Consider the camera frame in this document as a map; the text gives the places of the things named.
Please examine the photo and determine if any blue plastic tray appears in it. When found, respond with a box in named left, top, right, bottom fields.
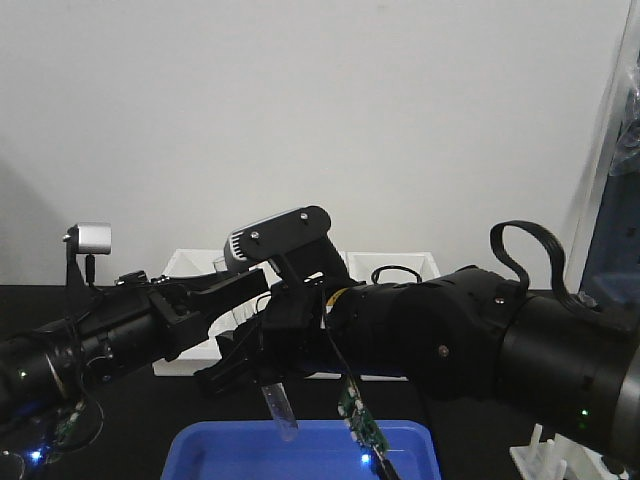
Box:
left=160, top=420, right=442, bottom=479

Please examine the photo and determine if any left white storage bin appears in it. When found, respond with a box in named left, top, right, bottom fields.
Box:
left=153, top=249, right=237, bottom=376

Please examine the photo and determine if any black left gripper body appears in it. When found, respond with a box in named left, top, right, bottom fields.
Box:
left=74, top=271, right=210, bottom=383

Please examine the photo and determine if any glass beaker on counter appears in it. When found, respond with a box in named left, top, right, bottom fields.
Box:
left=0, top=450, right=25, bottom=480

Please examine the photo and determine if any plastic bag of pegs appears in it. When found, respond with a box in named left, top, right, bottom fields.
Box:
left=609, top=63, right=639, bottom=177

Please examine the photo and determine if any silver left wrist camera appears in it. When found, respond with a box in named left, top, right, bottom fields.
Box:
left=63, top=222, right=112, bottom=255

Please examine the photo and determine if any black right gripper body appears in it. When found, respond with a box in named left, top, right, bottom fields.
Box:
left=256, top=275, right=365, bottom=378

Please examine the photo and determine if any white test tube rack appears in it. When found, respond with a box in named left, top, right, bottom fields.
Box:
left=509, top=423, right=632, bottom=479

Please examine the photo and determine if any right white storage bin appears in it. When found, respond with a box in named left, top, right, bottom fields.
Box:
left=344, top=252, right=440, bottom=284

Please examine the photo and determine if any middle white storage bin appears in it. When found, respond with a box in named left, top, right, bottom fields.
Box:
left=304, top=371, right=343, bottom=380

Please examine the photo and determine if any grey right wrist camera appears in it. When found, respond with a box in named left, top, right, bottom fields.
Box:
left=223, top=205, right=349, bottom=285

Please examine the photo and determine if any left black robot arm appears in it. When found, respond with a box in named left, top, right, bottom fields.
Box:
left=1, top=269, right=268, bottom=425

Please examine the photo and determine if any blue-grey pegboard drying rack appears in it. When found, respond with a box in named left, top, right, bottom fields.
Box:
left=579, top=64, right=640, bottom=318

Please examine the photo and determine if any black wire tripod stand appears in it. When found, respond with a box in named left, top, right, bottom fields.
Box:
left=370, top=265, right=423, bottom=285

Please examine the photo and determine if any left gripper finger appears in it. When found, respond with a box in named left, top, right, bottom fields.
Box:
left=198, top=319, right=235, bottom=350
left=188, top=269, right=269, bottom=313

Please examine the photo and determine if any green circuit board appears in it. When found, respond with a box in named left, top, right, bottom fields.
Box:
left=337, top=377, right=389, bottom=461

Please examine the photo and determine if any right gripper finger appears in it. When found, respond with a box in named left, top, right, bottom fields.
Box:
left=194, top=350, right=265, bottom=396
left=215, top=322, right=264, bottom=360

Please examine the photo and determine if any white storage bin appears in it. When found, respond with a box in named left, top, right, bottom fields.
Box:
left=153, top=249, right=237, bottom=376
left=304, top=371, right=343, bottom=380
left=344, top=252, right=440, bottom=284

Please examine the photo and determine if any clear glass test tube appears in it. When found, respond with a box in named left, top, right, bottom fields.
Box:
left=260, top=382, right=299, bottom=442

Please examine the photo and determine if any black flat ribbon cable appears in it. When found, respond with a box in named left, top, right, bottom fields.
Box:
left=488, top=219, right=601, bottom=311

